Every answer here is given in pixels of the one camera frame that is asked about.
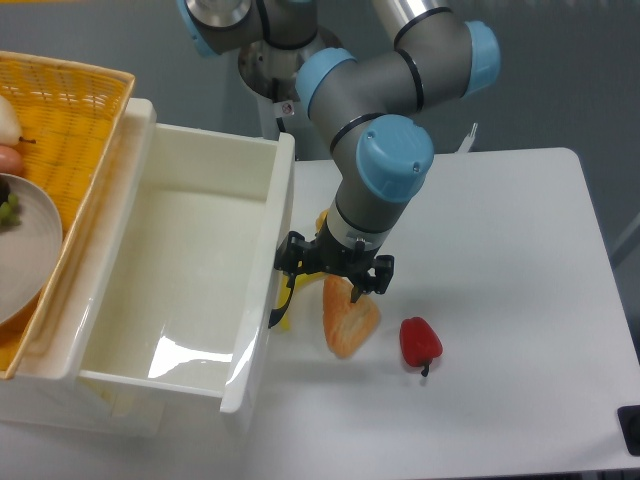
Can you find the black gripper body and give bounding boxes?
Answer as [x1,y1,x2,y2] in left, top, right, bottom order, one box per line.
[308,222,378,278]

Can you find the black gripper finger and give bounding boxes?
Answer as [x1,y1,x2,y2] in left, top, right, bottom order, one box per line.
[274,231,313,288]
[348,255,395,303]

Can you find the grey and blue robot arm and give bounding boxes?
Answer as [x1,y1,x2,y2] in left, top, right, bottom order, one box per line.
[178,1,501,299]

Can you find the white drawer cabinet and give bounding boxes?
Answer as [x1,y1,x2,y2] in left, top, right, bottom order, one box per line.
[1,99,164,436]

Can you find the yellow banana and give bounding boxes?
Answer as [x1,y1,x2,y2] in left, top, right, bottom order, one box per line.
[276,273,326,331]

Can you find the yellow bell pepper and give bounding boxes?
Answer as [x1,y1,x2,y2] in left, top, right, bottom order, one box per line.
[315,209,328,235]

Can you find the orange bread piece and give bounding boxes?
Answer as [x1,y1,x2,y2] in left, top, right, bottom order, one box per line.
[323,275,381,359]

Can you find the red bell pepper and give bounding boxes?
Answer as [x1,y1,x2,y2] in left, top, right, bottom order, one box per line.
[399,317,443,377]

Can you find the grey plate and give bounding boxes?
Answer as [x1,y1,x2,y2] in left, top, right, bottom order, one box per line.
[1,174,63,323]

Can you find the yellow woven basket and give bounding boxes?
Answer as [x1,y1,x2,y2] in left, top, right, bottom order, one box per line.
[1,51,135,380]

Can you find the green grapes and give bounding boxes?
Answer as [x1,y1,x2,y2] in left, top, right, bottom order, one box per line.
[0,177,21,227]

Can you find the black object at table edge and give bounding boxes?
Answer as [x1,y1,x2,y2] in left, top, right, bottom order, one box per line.
[617,405,640,457]

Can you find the white pear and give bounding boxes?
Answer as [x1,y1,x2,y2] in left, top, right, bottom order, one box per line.
[0,96,37,147]

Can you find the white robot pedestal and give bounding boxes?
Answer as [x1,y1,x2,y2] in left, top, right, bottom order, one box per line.
[237,27,346,161]

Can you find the white table clamp bracket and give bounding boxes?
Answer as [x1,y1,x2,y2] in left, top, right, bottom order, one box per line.
[457,122,478,154]

